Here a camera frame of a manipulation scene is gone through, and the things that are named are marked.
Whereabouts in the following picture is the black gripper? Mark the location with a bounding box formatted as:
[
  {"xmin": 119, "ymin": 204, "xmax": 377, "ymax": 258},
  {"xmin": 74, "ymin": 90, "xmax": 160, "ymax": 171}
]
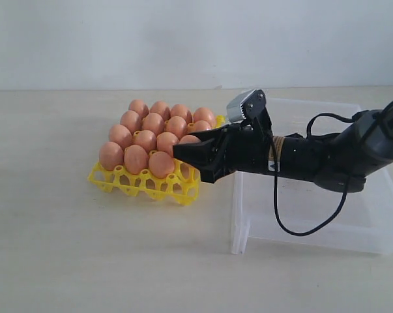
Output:
[{"xmin": 173, "ymin": 125, "xmax": 274, "ymax": 183}]

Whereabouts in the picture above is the brown egg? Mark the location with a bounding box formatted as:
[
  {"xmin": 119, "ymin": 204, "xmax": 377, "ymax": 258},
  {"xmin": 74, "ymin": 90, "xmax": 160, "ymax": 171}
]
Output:
[
  {"xmin": 156, "ymin": 132, "xmax": 179, "ymax": 157},
  {"xmin": 120, "ymin": 110, "xmax": 142, "ymax": 134},
  {"xmin": 193, "ymin": 107, "xmax": 216, "ymax": 127},
  {"xmin": 124, "ymin": 145, "xmax": 149, "ymax": 175},
  {"xmin": 149, "ymin": 151, "xmax": 175, "ymax": 179},
  {"xmin": 99, "ymin": 142, "xmax": 124, "ymax": 171},
  {"xmin": 188, "ymin": 120, "xmax": 211, "ymax": 133},
  {"xmin": 128, "ymin": 99, "xmax": 149, "ymax": 119},
  {"xmin": 108, "ymin": 124, "xmax": 133, "ymax": 149},
  {"xmin": 170, "ymin": 104, "xmax": 193, "ymax": 124},
  {"xmin": 150, "ymin": 100, "xmax": 170, "ymax": 121},
  {"xmin": 142, "ymin": 112, "xmax": 165, "ymax": 136},
  {"xmin": 179, "ymin": 134, "xmax": 201, "ymax": 144},
  {"xmin": 166, "ymin": 115, "xmax": 188, "ymax": 140},
  {"xmin": 133, "ymin": 130, "xmax": 156, "ymax": 153}
]

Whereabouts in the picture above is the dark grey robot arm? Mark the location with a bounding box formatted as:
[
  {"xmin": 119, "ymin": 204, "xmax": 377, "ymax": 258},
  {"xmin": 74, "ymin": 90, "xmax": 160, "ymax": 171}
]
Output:
[{"xmin": 173, "ymin": 89, "xmax": 393, "ymax": 193}]

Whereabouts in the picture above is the yellow plastic egg tray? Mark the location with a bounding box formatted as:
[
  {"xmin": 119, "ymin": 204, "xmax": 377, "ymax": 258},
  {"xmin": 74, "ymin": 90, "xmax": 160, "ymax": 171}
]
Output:
[{"xmin": 87, "ymin": 114, "xmax": 226, "ymax": 208}]

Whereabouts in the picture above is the clear plastic bin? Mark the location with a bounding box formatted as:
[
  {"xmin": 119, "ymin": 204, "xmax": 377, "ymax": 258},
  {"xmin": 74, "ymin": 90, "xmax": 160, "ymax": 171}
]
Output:
[{"xmin": 230, "ymin": 94, "xmax": 393, "ymax": 256}]

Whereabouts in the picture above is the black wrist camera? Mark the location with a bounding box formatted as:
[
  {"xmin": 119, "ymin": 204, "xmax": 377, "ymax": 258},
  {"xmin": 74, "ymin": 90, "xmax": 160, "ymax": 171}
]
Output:
[{"xmin": 226, "ymin": 89, "xmax": 272, "ymax": 130}]

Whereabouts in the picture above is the black cable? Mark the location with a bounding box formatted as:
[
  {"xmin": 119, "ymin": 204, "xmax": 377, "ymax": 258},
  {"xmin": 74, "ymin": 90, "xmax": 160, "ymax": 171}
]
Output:
[{"xmin": 270, "ymin": 112, "xmax": 393, "ymax": 237}]

